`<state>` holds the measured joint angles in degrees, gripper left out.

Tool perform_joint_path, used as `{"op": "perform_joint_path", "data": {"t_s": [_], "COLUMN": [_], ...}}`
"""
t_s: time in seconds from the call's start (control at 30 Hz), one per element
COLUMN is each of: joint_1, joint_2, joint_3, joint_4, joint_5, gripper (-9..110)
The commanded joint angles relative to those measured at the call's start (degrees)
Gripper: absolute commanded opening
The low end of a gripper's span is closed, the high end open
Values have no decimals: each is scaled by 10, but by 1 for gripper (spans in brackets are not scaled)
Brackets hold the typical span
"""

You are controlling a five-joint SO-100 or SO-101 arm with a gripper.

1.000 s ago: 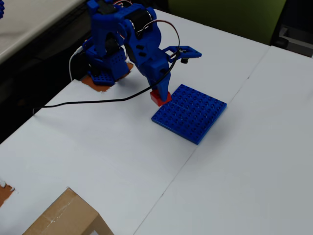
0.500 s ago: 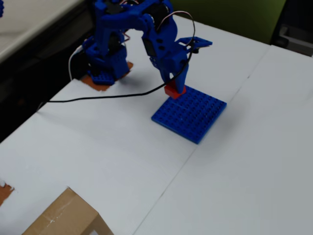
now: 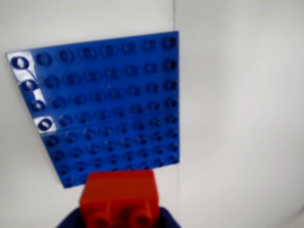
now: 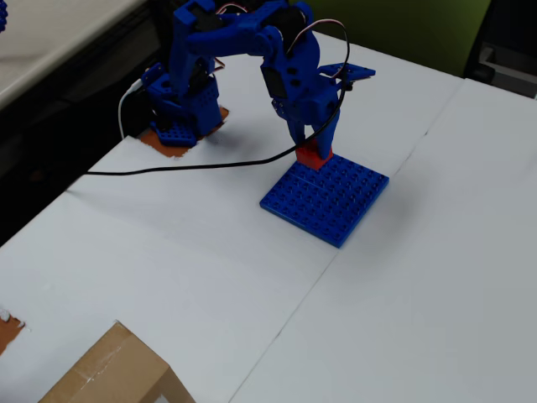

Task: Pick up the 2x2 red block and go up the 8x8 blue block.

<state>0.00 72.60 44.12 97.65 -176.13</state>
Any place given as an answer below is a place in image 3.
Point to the red 2x2 block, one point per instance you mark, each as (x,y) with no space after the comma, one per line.
(118,190)

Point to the blue 8x8 studded plate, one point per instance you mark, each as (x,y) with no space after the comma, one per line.
(107,107)

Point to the white foam board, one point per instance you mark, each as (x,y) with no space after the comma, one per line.
(71,19)
(237,118)

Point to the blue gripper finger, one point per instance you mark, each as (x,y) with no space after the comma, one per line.
(72,221)
(167,221)

